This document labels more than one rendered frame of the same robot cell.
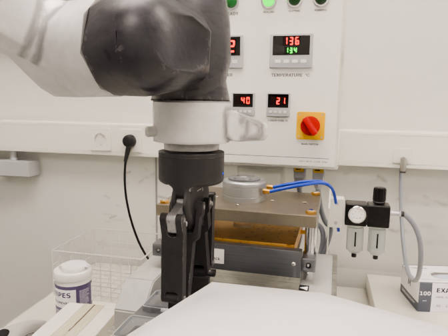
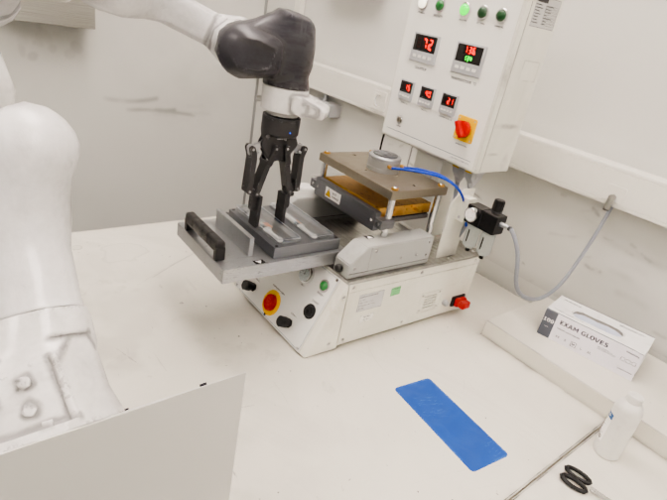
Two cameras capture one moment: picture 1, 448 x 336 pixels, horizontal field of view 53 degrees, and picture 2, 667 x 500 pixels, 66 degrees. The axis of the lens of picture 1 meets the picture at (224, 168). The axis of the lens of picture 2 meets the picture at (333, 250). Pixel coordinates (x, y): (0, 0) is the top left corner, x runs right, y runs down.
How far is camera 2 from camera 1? 71 cm
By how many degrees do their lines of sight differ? 36
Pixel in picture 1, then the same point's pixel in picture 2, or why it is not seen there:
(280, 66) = (457, 70)
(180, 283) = (247, 183)
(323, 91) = (481, 101)
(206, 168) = (275, 126)
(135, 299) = not seen: hidden behind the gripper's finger
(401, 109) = (642, 144)
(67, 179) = (354, 127)
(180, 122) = (265, 96)
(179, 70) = (246, 68)
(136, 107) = not seen: hidden behind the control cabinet
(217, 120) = (284, 100)
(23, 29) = (202, 32)
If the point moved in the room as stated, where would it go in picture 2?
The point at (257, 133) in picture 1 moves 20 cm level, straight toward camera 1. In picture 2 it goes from (315, 114) to (226, 116)
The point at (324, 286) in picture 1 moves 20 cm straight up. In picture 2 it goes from (383, 242) to (405, 153)
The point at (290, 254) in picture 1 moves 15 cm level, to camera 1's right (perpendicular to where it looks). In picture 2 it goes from (370, 211) to (429, 238)
